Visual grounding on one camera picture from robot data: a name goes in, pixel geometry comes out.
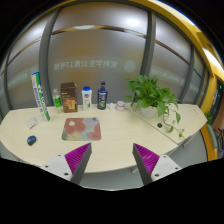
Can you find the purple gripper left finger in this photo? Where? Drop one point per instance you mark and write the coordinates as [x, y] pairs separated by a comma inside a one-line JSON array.
[[70, 166]]

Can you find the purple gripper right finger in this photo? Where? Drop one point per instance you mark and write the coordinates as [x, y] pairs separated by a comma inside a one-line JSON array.
[[151, 166]]

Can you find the floral mouse pad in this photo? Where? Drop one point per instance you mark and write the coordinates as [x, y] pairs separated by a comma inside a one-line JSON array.
[[81, 129]]

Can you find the black computer mouse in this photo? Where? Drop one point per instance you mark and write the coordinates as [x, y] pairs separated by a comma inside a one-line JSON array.
[[31, 140]]

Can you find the small black round object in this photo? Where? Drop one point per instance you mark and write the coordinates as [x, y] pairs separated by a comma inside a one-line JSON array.
[[159, 125]]

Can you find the small white packet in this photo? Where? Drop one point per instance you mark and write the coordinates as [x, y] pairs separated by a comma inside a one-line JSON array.
[[32, 122]]

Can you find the green potted plant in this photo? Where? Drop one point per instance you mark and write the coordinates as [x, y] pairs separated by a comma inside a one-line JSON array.
[[148, 94]]

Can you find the small round jar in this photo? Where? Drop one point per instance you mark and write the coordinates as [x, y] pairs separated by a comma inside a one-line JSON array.
[[120, 105]]

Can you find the clear green-label bottle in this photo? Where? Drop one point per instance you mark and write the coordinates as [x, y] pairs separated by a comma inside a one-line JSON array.
[[57, 100]]

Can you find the crumpled white tissue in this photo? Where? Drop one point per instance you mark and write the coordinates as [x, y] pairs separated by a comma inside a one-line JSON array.
[[111, 106]]

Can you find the white shampoo bottle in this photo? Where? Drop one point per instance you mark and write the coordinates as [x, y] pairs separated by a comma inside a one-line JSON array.
[[87, 98]]

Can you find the brown cardboard box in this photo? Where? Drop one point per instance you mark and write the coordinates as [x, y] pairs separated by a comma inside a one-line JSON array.
[[69, 97]]

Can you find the dark blue shampoo bottle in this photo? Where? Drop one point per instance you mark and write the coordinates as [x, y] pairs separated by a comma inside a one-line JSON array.
[[102, 96]]

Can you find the white green shuttlecock tube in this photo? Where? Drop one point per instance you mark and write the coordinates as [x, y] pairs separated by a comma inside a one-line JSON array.
[[38, 93]]

